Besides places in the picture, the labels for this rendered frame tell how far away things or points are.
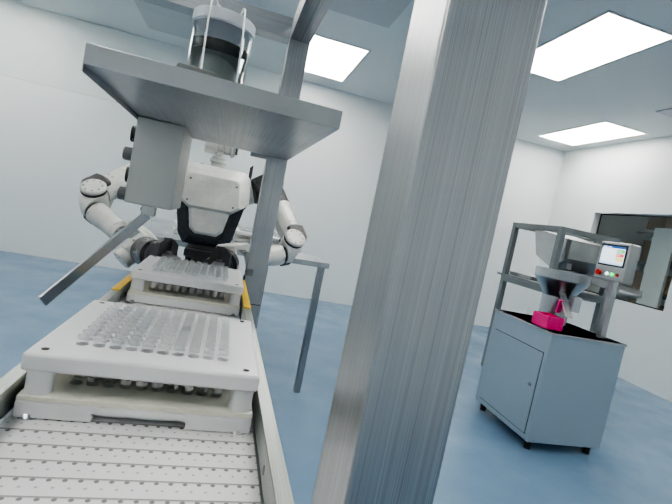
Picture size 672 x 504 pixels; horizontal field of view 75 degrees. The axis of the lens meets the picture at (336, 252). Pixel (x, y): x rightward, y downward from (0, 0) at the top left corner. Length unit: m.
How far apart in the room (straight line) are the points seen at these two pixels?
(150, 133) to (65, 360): 0.69
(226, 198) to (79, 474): 1.31
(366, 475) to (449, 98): 0.22
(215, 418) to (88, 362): 0.15
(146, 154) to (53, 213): 5.37
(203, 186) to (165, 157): 0.58
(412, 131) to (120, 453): 0.41
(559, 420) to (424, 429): 2.99
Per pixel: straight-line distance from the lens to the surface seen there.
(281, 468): 0.45
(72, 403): 0.57
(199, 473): 0.50
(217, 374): 0.54
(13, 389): 0.59
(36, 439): 0.55
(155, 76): 0.74
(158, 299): 1.06
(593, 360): 3.27
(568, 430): 3.34
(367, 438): 0.28
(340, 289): 6.35
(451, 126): 0.26
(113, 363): 0.54
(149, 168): 1.12
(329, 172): 6.20
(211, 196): 1.69
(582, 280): 3.40
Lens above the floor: 1.18
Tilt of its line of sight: 4 degrees down
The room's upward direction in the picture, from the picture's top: 11 degrees clockwise
